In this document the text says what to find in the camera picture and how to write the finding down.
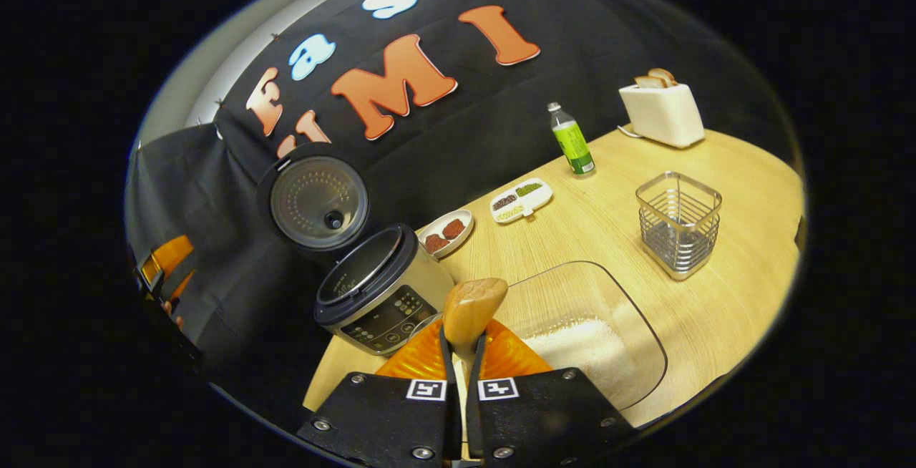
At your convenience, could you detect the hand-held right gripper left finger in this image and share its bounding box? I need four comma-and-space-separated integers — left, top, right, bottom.
297, 318, 462, 468

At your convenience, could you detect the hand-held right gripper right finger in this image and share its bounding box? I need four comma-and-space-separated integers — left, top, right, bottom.
465, 320, 638, 468

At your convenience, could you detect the wooden spoon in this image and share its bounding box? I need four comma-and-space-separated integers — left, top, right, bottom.
442, 278, 509, 454

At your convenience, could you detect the white rice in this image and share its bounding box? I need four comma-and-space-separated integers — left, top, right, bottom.
526, 318, 638, 401

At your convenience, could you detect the grey rice cooker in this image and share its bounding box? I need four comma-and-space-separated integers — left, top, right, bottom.
258, 142, 455, 356

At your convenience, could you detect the metal wire chopstick holder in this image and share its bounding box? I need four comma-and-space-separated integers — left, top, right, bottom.
635, 171, 722, 281

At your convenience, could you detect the clear plastic container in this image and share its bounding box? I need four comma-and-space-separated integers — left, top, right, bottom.
494, 260, 668, 411

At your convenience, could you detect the white oval plate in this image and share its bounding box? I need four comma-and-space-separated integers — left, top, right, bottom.
416, 209, 474, 260

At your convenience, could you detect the white divided bean dish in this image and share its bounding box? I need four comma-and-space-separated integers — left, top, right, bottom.
489, 177, 553, 225

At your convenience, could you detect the green label plastic bottle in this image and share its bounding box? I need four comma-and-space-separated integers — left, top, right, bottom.
547, 102, 596, 177

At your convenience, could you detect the black backdrop cloth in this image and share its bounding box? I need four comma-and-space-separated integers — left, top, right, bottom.
125, 0, 802, 411

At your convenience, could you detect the white toaster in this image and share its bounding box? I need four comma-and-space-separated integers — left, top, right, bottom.
618, 82, 706, 149

